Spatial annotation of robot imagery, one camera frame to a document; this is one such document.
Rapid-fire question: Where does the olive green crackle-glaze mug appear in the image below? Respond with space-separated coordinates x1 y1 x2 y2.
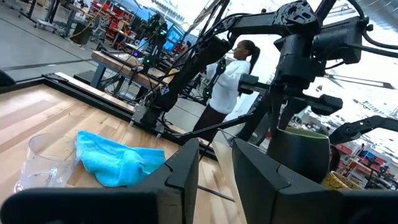
320 170 365 191

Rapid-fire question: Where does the clear glass cup with handle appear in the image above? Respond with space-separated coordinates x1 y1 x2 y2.
13 133 83 194

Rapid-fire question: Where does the blue-lit monitor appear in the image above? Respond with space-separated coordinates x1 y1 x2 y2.
162 26 185 53

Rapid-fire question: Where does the black camera cable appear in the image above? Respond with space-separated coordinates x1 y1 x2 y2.
346 0 398 60

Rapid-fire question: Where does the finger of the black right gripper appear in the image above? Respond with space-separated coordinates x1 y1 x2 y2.
278 93 343 131
238 73 283 139

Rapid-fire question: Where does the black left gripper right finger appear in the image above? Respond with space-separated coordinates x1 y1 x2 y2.
232 138 398 224

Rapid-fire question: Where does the black jointed leader arm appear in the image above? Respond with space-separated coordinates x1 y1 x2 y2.
328 114 398 146

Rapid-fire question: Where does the black aluminium table frame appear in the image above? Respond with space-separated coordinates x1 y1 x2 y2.
0 72 274 160

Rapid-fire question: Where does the turquoise microfibre cloth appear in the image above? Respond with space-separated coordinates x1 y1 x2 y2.
74 129 167 189

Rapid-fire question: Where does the standing person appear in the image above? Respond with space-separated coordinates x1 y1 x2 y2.
192 39 262 141

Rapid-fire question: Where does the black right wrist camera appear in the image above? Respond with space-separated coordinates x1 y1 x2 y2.
312 15 365 65

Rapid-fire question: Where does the black table clamp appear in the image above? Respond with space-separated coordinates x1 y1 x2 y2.
0 69 17 88

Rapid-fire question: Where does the red storage shelving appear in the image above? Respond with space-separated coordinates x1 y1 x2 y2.
90 0 136 34

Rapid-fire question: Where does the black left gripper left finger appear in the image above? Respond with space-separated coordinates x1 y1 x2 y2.
0 138 200 224

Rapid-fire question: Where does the wooden shelf with black legs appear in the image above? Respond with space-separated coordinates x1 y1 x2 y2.
196 129 251 224

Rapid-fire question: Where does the wooden workbench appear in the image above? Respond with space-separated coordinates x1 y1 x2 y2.
89 50 180 94

